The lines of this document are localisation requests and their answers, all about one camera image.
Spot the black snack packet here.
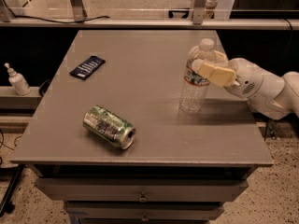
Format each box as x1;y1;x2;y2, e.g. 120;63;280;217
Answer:
69;56;106;80

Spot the black cable on ledge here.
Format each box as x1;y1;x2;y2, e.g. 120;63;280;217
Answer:
0;0;110;24

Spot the white pump dispenser bottle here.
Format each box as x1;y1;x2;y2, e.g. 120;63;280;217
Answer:
5;63;31;96

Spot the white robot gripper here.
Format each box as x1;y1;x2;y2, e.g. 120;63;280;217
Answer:
192;50;263;99

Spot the metal frame post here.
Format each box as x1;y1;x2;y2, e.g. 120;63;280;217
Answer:
70;0;87;22
192;0;206;25

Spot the left metal frame post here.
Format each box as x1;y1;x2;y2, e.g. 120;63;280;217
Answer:
70;0;87;22

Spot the green soda can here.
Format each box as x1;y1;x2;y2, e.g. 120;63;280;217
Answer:
83;105;136;149

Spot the clear plastic water bottle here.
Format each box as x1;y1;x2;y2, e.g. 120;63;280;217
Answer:
179;38;216;114

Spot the grey drawer cabinet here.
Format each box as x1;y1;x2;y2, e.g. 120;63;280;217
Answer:
13;30;272;224

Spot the right metal frame post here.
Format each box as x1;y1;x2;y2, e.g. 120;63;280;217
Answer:
192;0;206;25

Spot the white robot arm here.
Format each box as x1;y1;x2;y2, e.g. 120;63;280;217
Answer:
192;58;299;120

